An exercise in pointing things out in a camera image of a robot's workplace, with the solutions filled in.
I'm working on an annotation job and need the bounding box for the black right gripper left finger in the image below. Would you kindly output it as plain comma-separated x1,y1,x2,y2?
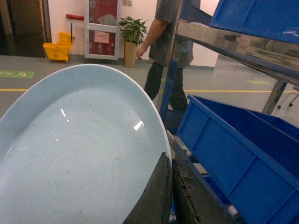
124,152,172,224

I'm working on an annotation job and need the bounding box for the steel shelf rack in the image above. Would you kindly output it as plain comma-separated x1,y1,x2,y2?
158,0,299,224

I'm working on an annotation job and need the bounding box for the upper blue shelf crate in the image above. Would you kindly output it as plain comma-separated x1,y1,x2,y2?
210,0,299,44

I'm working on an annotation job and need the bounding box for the red fire hose cabinet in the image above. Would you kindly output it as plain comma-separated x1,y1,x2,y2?
84,0,121,60

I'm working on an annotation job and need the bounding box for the potted green plant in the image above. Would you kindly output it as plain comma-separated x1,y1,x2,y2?
119,16,147,68

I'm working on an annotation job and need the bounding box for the person in dark shirt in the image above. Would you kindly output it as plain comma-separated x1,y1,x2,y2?
135,0,201,112

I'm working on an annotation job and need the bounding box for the large blue shelf crate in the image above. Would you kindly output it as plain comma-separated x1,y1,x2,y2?
177,95,299,224

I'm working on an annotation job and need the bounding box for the yellow mop bucket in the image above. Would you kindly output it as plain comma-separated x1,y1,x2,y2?
43,23,75,63

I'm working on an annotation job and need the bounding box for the light blue oval tray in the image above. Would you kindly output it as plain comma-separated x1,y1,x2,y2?
0,64,172,224

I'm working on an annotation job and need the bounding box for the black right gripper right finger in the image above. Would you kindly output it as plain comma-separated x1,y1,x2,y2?
172,158,234,224

